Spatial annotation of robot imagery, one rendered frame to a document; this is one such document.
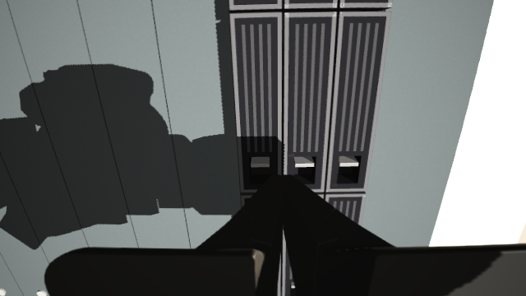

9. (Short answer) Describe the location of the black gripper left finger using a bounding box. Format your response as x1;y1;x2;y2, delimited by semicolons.
44;175;284;296

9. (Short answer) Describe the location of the black open rack frame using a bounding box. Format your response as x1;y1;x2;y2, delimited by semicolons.
0;0;494;296

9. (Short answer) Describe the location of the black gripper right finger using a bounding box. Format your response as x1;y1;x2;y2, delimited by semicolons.
282;174;526;296

